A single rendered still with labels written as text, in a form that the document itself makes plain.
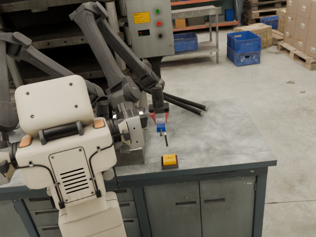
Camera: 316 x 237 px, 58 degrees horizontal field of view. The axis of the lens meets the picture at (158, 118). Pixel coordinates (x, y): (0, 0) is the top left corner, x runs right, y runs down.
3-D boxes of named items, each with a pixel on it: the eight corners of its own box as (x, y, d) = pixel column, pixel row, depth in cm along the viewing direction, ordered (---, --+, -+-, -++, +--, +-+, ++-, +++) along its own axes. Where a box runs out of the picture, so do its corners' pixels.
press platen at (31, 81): (137, 93, 200) (133, 69, 192) (-40, 114, 205) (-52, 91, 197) (141, 59, 273) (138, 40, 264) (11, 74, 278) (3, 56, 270)
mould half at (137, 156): (144, 163, 140) (140, 141, 134) (92, 169, 141) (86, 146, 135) (146, 116, 184) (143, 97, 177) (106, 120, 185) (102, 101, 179)
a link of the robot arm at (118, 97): (114, 112, 100) (126, 105, 98) (107, 89, 104) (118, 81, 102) (130, 117, 108) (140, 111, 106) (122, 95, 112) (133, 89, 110)
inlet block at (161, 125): (166, 139, 137) (165, 130, 135) (156, 140, 138) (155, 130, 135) (166, 127, 149) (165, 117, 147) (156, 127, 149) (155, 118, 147)
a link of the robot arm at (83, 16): (60, 9, 107) (78, -8, 103) (82, 16, 119) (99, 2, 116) (114, 113, 103) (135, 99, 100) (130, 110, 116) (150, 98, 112)
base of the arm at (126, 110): (113, 125, 93) (147, 116, 96) (107, 104, 96) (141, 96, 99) (114, 135, 101) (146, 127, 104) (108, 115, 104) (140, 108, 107)
